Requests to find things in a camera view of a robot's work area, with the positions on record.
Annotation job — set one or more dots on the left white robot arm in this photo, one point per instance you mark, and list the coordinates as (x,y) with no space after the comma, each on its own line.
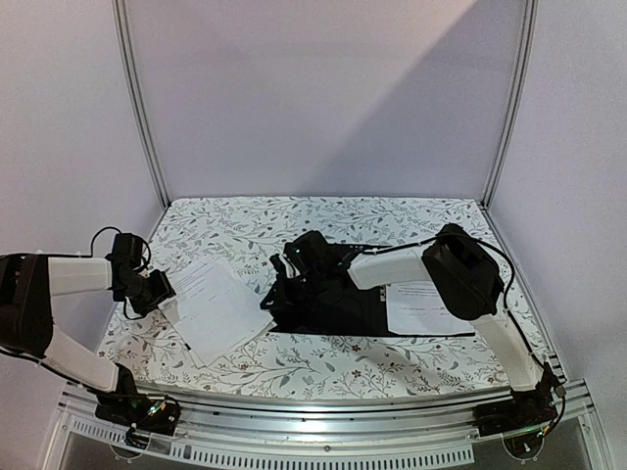
(35,286)

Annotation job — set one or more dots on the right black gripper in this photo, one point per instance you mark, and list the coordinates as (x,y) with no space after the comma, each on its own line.
(287,269)

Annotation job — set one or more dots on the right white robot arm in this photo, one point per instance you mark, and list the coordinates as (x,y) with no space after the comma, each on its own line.
(468,281)

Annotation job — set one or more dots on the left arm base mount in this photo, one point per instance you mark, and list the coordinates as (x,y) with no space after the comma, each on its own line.
(150,413)

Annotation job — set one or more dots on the aluminium front rail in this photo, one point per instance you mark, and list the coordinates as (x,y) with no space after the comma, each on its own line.
(364,419)

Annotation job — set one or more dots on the lower paper sheet stack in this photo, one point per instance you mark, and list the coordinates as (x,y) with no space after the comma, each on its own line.
(213,310)

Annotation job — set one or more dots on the printed paper sheet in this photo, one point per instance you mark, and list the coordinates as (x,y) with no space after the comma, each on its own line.
(416,309)

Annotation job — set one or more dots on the perforated white cable tray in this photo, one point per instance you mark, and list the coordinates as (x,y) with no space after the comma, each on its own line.
(90,445)

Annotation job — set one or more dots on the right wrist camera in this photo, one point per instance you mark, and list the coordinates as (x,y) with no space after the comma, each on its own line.
(306,251)

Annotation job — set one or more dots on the left aluminium frame post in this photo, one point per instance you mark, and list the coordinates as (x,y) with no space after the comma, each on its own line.
(137,103)

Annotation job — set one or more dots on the floral patterned table mat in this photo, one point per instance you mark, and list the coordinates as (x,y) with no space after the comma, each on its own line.
(245,232)

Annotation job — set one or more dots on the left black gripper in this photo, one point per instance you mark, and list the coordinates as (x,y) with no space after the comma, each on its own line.
(164,290)

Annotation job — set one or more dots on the aluminium frame post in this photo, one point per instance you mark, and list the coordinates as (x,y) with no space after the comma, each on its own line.
(137,103)
(514,97)

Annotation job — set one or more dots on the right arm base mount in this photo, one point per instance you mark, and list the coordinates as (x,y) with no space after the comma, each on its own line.
(537,411)

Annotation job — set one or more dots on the right aluminium frame post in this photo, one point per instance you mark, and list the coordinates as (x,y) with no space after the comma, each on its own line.
(514,97)

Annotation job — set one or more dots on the blue file folder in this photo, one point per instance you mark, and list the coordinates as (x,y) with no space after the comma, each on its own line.
(368,319)

